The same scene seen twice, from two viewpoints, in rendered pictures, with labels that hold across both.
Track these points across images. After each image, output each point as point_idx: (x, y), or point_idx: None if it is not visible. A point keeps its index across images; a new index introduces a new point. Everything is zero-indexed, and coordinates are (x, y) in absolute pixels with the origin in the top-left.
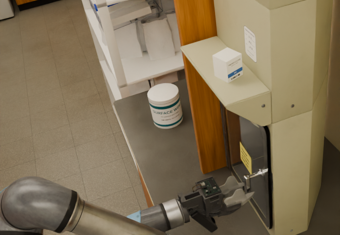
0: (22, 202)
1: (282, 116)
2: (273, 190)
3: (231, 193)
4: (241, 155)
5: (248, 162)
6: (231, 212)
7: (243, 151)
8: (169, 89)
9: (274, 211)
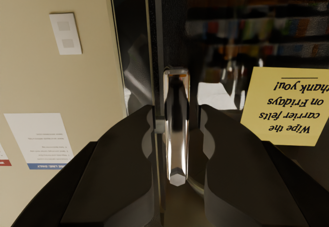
0: None
1: None
2: (124, 105)
3: (214, 146)
4: (327, 97)
5: (263, 112)
6: (33, 202)
7: (300, 126)
8: None
9: (106, 3)
